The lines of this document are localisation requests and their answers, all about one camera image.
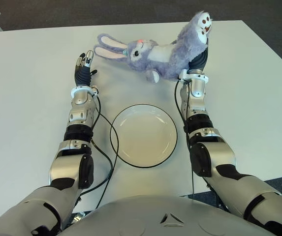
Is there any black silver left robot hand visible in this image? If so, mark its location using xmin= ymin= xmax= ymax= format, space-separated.
xmin=74 ymin=50 xmax=97 ymax=87

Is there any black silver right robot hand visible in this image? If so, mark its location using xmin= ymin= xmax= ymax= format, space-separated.
xmin=188 ymin=45 xmax=209 ymax=72

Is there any purple plush bunny doll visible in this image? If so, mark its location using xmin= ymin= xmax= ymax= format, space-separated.
xmin=94 ymin=10 xmax=214 ymax=84

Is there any white plate with black rim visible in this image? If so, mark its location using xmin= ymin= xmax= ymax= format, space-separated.
xmin=109 ymin=104 xmax=179 ymax=168

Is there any grey robot torso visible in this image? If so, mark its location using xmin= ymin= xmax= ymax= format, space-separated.
xmin=57 ymin=195 xmax=267 ymax=236

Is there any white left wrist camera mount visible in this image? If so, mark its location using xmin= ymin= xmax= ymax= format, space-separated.
xmin=70 ymin=85 xmax=99 ymax=98

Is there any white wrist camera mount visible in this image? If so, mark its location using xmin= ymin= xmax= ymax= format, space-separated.
xmin=179 ymin=69 xmax=209 ymax=83
xmin=70 ymin=85 xmax=99 ymax=98

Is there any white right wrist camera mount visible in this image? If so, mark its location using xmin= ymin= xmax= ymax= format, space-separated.
xmin=179 ymin=69 xmax=209 ymax=83

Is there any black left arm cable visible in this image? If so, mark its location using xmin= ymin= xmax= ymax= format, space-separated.
xmin=78 ymin=94 xmax=119 ymax=212

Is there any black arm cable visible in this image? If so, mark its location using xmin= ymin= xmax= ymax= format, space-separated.
xmin=78 ymin=94 xmax=119 ymax=212
xmin=176 ymin=80 xmax=195 ymax=201

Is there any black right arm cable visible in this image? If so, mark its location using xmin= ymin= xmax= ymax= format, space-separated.
xmin=176 ymin=80 xmax=195 ymax=201

